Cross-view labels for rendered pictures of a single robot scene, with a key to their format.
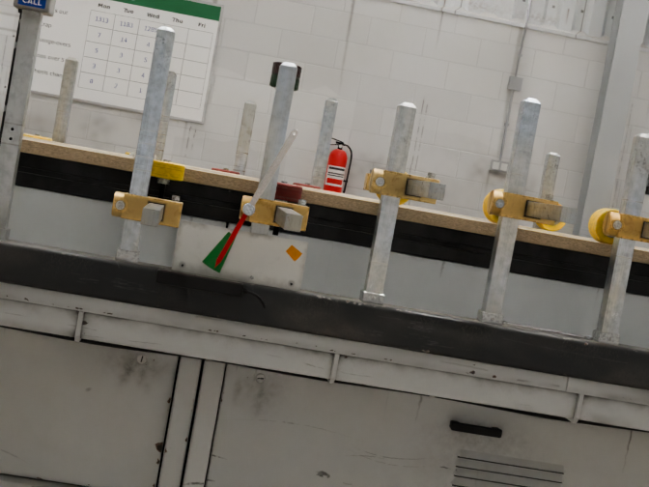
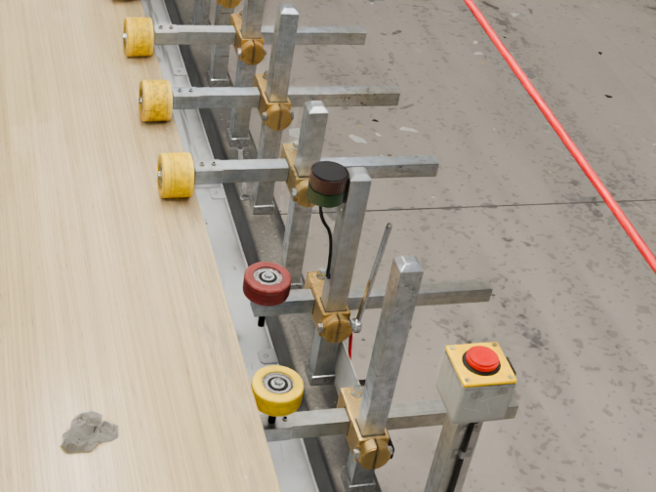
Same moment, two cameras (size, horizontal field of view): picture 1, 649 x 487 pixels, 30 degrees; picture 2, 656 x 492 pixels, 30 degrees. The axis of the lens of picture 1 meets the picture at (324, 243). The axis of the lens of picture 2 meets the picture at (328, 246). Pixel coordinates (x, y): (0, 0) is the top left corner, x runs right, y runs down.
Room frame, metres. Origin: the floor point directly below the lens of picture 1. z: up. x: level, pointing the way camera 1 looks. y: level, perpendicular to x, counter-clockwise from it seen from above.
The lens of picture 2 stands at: (2.86, 1.67, 2.20)
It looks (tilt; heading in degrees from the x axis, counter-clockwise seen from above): 37 degrees down; 255
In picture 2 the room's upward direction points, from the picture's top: 10 degrees clockwise
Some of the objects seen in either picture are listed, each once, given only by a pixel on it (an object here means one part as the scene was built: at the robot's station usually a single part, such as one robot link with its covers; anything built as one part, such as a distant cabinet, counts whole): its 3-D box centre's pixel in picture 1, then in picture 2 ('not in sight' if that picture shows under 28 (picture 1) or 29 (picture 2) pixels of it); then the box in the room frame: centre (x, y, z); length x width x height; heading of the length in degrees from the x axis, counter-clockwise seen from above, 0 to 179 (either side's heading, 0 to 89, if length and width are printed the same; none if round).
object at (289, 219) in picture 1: (285, 217); (373, 298); (2.35, 0.08, 0.84); 0.43 x 0.03 x 0.04; 6
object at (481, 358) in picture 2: not in sight; (481, 360); (2.38, 0.64, 1.22); 0.04 x 0.04 x 0.02
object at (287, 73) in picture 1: (268, 181); (336, 287); (2.44, 0.13, 0.91); 0.04 x 0.04 x 0.48; 6
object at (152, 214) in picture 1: (155, 213); (389, 418); (2.36, 0.34, 0.81); 0.43 x 0.03 x 0.04; 6
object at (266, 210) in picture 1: (273, 213); (326, 307); (2.44, 0.11, 0.85); 0.14 x 0.06 x 0.05; 96
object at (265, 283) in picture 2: (279, 208); (265, 300); (2.55, 0.11, 0.85); 0.08 x 0.08 x 0.11
